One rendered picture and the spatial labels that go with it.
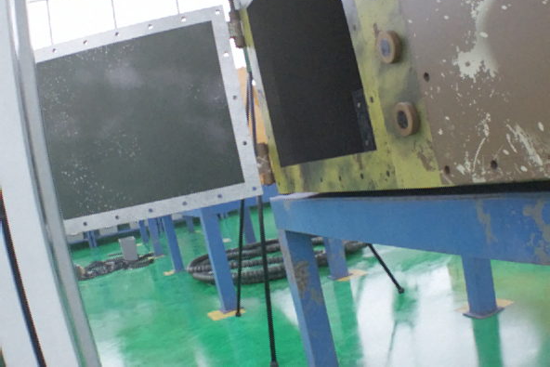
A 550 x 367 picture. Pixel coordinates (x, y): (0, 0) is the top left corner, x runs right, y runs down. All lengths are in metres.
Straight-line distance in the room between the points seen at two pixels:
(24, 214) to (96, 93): 1.17
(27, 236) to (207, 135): 1.13
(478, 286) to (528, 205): 1.35
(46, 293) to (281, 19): 1.24
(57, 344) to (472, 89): 0.53
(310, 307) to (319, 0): 0.94
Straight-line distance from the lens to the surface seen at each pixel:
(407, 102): 0.83
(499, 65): 0.63
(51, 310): 0.44
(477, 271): 2.04
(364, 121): 1.41
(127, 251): 5.84
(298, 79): 1.52
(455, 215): 0.85
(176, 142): 1.53
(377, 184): 0.98
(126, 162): 1.55
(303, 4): 1.59
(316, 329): 1.74
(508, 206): 0.75
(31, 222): 0.43
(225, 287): 2.93
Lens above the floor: 0.75
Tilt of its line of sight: 2 degrees up
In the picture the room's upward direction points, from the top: 12 degrees counter-clockwise
